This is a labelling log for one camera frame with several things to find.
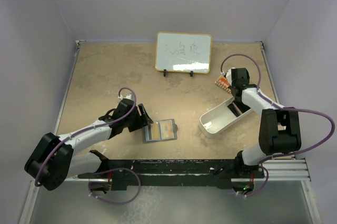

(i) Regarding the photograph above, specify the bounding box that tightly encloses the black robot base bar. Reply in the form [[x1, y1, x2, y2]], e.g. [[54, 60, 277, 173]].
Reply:
[[78, 150, 264, 190]]

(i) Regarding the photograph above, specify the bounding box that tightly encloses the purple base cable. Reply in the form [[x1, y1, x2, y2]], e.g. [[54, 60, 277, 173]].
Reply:
[[88, 167, 141, 205], [236, 166, 269, 198]]

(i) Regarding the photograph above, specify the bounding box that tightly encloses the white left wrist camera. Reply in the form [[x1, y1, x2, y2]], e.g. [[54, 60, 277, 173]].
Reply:
[[118, 93, 134, 101]]

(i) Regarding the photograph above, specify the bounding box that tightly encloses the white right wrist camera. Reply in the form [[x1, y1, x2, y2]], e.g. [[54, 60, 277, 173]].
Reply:
[[221, 68, 233, 85]]

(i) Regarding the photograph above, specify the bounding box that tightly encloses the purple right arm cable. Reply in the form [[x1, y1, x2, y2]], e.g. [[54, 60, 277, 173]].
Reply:
[[220, 54, 335, 167]]

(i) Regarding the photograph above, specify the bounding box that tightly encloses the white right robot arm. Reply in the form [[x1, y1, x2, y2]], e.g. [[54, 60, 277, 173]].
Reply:
[[225, 68, 302, 177]]

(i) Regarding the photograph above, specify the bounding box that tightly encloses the grey card holder wallet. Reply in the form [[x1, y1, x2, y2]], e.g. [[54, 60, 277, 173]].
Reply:
[[143, 119, 178, 143]]

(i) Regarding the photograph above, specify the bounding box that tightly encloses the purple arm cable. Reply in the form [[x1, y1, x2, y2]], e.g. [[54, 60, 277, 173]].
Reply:
[[220, 54, 335, 167], [34, 87, 137, 188]]

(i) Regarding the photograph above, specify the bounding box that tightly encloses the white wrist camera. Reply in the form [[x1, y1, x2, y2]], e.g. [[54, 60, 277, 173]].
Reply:
[[118, 93, 134, 101], [221, 68, 233, 85]]

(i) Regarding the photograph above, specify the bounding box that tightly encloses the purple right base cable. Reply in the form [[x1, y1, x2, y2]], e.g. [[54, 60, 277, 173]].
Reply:
[[236, 166, 269, 198]]

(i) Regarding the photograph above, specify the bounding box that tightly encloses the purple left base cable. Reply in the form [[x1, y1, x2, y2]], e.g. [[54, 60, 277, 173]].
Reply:
[[88, 167, 141, 205]]

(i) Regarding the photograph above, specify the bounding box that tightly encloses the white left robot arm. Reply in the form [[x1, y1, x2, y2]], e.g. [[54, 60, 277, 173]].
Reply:
[[24, 98, 153, 191]]

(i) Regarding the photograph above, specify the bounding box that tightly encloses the white box with cards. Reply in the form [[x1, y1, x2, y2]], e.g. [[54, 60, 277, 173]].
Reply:
[[210, 97, 253, 128]]

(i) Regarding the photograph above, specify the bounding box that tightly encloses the small whiteboard with writing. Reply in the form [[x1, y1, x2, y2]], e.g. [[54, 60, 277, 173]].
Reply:
[[155, 32, 212, 74]]

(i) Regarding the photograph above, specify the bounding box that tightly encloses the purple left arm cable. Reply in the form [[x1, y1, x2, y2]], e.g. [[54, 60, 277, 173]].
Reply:
[[34, 87, 137, 188]]

